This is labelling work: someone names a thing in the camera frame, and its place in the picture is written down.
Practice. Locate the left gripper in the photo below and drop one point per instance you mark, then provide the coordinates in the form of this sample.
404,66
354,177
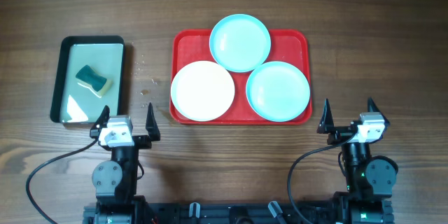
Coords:
142,141

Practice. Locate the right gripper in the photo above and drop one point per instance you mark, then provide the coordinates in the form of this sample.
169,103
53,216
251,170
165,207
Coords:
339,134

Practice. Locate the green and yellow sponge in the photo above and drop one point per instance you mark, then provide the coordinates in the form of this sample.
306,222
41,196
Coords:
88,78

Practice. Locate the light blue plate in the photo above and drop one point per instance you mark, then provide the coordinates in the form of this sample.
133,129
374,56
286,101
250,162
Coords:
278,91
240,43

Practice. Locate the white round plate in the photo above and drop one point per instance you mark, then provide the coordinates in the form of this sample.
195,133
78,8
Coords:
202,91

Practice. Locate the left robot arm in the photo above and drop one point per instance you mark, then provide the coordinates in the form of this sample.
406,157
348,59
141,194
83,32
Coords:
115,180

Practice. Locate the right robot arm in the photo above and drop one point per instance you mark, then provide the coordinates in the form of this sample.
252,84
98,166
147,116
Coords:
369,179

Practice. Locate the black tray with soapy water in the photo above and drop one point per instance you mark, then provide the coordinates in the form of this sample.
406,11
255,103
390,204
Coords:
72,103

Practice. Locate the red plastic tray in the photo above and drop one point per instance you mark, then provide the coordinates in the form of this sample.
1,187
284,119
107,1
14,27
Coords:
192,45

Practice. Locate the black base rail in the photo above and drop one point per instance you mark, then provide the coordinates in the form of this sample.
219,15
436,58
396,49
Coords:
273,212

